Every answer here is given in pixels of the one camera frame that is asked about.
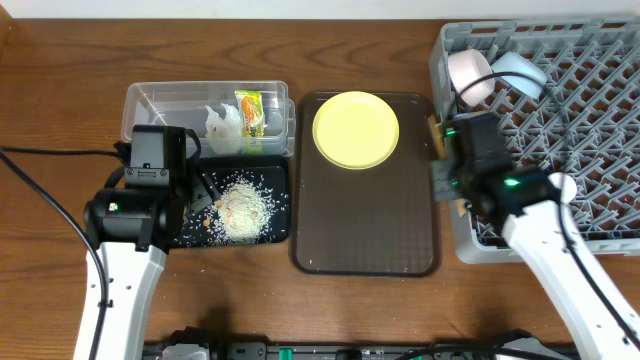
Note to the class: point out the green snack wrapper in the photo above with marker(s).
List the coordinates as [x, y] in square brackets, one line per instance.
[251, 107]

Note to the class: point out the black waste tray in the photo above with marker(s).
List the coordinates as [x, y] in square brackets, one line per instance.
[274, 167]

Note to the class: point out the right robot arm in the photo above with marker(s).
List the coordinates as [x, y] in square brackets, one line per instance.
[528, 210]

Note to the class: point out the white tissue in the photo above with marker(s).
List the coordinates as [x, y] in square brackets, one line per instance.
[224, 134]

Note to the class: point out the grey dishwasher rack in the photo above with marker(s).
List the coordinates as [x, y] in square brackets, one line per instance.
[592, 68]

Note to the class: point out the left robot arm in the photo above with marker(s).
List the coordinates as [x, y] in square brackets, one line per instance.
[131, 224]

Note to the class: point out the rice food waste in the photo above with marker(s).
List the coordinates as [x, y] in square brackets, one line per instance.
[249, 211]

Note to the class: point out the pink bowl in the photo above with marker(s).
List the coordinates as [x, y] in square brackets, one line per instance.
[466, 67]

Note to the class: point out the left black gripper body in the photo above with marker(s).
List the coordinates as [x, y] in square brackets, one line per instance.
[201, 198]

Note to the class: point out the yellow plate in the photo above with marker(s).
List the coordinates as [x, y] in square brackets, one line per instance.
[355, 130]

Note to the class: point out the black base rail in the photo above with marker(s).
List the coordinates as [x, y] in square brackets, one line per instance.
[195, 343]

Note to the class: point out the cream white cup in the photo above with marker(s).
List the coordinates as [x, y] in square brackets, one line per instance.
[566, 185]

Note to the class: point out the brown serving tray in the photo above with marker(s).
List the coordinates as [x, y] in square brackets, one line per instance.
[381, 221]

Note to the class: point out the wooden chopstick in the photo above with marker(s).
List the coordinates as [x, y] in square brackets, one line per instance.
[461, 207]
[437, 137]

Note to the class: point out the clear plastic bin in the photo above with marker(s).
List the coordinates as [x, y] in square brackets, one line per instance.
[199, 105]

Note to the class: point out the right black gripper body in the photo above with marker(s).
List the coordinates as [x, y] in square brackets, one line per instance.
[442, 181]

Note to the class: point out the light blue bowl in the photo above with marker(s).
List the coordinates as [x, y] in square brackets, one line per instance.
[529, 79]

